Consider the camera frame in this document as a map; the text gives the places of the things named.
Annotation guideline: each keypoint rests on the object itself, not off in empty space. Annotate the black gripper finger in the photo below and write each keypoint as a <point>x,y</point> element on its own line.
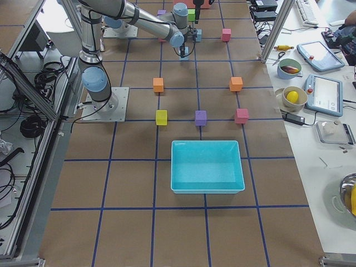
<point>197,15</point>

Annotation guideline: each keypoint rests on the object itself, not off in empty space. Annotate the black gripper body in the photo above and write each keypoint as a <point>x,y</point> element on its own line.
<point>197,8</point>
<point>182,50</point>

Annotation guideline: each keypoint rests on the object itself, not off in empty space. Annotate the light blue foam block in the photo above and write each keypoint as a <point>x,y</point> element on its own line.
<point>184,53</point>

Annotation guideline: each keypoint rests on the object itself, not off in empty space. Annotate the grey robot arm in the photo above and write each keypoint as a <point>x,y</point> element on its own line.
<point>94,76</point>
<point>178,18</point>

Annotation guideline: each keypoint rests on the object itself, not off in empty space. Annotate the green foam block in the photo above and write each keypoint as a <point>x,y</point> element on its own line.
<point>191,15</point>

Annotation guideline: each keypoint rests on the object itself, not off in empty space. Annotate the pink foam block left-far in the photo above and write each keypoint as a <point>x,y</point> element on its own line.
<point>226,34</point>

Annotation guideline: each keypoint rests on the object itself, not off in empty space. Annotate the purple foam block far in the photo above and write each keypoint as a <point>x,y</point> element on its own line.
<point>161,12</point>

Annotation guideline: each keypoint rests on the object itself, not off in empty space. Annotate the purple foam block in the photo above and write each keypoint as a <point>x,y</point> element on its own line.
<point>200,117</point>
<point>161,12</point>

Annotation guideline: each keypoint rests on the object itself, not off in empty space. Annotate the orange foam block near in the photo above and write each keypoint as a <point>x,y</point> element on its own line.
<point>158,84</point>

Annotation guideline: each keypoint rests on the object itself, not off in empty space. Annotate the orange foam block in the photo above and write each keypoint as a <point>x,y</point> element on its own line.
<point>158,84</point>
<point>236,84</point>

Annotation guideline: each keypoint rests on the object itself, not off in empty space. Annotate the orange foam block far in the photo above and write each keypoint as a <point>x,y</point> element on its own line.
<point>236,84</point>

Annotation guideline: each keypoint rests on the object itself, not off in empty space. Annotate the yellow foam block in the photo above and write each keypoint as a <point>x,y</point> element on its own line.
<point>161,117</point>

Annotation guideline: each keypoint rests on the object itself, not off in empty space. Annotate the scissors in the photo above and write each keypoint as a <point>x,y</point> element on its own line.
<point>280,55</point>

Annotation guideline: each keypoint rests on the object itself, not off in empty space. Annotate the green bowl with fruit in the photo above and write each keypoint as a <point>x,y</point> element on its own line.
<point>288,68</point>

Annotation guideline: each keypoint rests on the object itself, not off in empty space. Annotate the white keyboard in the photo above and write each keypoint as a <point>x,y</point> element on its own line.
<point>306,13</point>

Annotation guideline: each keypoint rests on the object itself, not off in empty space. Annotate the yellow lemon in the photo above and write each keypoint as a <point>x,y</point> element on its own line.
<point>292,97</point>

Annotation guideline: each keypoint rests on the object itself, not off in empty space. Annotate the teach pendant far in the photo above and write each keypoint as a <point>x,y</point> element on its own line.
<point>319,56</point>

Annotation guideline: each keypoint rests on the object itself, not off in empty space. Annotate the teach pendant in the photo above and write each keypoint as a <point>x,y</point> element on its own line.
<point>324,95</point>
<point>319,56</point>

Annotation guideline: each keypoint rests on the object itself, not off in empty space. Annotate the beige bowl with lemon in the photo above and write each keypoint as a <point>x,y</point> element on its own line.
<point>301,101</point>

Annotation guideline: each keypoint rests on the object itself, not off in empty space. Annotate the black power adapter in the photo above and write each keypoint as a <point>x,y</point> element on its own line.
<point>295,119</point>

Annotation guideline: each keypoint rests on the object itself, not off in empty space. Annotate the teal plastic bin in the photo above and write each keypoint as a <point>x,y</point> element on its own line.
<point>206,167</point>

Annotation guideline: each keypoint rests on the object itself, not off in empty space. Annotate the teach pendant near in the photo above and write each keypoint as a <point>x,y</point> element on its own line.
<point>324,95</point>

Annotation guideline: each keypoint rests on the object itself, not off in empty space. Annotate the kitchen scale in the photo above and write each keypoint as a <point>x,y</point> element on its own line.
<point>335,132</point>

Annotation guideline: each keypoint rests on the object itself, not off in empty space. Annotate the steel bowl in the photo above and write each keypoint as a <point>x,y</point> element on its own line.
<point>347,193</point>

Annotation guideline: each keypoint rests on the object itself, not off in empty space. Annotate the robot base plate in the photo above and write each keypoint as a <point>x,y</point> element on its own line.
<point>121,33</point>
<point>114,111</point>

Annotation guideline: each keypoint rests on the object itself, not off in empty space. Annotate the aluminium frame post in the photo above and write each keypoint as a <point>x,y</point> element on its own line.
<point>277,26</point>

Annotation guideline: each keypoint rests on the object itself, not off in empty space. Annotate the yellow screwdriver handle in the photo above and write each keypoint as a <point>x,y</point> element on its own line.
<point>283,48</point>

